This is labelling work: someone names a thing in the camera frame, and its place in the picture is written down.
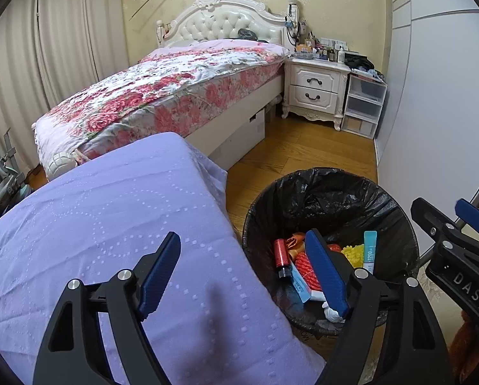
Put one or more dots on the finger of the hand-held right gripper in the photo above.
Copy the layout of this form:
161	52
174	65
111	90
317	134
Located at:
436	224
476	218

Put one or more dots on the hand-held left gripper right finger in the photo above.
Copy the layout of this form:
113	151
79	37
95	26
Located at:
327	272

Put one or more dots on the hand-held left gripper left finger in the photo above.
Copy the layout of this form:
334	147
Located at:
159	276

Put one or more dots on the dark red yarn bundle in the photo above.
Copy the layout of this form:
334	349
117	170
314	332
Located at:
307	270

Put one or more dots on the blue sachet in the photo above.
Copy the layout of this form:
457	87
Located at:
299	284

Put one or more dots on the white tissue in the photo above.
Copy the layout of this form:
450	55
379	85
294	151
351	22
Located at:
332	313

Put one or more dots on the orange cloth piece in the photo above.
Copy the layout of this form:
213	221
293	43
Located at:
295	245

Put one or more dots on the red-label bottle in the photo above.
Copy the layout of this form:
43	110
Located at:
281	254

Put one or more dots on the black-lined trash bin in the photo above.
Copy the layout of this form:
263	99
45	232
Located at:
323	200

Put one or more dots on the person's right forearm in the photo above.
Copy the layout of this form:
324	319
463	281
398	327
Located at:
468	341

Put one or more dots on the purple tablecloth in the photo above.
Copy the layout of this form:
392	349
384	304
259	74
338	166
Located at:
103	228

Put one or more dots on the white wardrobe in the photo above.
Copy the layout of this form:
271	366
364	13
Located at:
444	88

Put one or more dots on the plastic drawer unit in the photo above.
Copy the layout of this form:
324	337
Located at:
363	106

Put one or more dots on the dark bag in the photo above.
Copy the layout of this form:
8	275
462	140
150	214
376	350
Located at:
359	62

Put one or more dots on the white nightstand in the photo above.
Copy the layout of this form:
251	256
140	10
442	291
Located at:
315	88

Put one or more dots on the grey chair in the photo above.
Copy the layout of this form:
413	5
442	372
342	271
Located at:
9	168

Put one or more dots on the floral bedspread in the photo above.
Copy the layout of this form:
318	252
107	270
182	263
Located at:
163	88

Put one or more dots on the group of small bottles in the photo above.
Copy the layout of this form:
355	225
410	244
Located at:
319	50

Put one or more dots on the dark cloth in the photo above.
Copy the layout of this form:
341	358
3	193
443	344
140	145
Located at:
246	33

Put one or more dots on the beige curtain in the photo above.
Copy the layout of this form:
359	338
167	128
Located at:
43	48

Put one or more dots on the white tufted bed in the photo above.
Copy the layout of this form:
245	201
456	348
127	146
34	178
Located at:
215	20

